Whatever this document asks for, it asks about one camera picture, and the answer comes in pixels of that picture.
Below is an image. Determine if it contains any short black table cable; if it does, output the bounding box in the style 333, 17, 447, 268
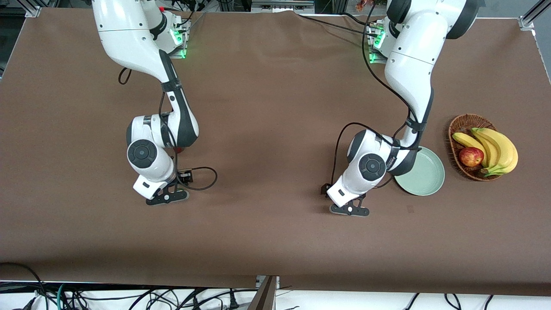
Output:
342, 12, 377, 27

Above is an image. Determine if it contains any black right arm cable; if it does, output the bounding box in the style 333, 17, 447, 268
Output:
118, 67, 218, 191

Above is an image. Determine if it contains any grey metal rail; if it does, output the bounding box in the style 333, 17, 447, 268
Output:
251, 0, 315, 12

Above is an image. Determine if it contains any brown table cover sheet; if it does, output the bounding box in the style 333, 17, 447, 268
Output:
0, 8, 551, 297

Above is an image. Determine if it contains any brown wicker basket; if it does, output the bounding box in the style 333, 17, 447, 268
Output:
448, 114, 504, 182

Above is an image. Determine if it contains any long black table cable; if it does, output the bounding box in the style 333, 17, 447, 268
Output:
294, 12, 384, 38

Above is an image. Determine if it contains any pale green round plate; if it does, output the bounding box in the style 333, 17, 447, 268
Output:
394, 146, 446, 196

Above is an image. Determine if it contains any red apple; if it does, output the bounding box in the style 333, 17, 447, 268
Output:
459, 147, 485, 167

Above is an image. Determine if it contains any aluminium table bracket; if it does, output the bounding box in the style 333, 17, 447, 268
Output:
255, 275, 280, 290

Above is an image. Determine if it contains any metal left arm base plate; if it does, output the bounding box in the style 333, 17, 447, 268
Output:
368, 22, 388, 64

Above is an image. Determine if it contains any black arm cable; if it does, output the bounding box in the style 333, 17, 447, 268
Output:
331, 0, 424, 190
118, 67, 218, 191

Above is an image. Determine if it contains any aluminium frame profile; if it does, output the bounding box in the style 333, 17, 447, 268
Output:
24, 0, 43, 18
519, 0, 545, 31

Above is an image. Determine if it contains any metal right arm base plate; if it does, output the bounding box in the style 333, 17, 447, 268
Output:
170, 19, 191, 59

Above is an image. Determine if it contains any yellow banana bunch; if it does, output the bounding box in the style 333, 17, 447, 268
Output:
452, 127, 519, 177

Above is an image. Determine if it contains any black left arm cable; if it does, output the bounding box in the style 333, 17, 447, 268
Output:
331, 0, 424, 190

